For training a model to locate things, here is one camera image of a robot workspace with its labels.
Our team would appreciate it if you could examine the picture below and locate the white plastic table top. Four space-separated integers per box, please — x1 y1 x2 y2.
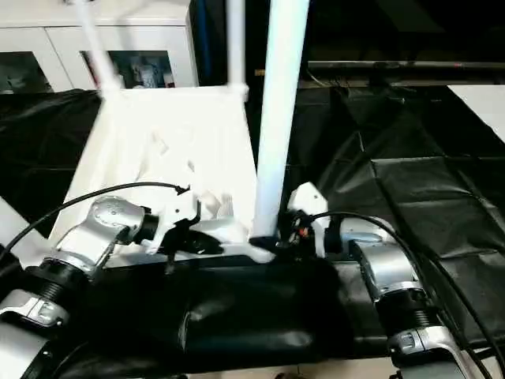
47 84 278 270

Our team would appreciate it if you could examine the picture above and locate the small white blue box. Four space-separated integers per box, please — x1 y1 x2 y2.
136 58 157 86

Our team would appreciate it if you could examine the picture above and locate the dark metal rod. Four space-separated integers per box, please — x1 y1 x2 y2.
307 59 505 79

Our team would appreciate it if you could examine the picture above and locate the white glass door cabinet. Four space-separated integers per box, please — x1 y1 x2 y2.
0 0 200 96

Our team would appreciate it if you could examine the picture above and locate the black bag with yellow label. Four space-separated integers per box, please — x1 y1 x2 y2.
189 0 505 86

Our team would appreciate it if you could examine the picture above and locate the white flat object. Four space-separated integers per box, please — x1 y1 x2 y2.
447 84 505 144

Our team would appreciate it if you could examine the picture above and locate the black left camera cable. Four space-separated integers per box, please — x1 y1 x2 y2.
0 182 193 262

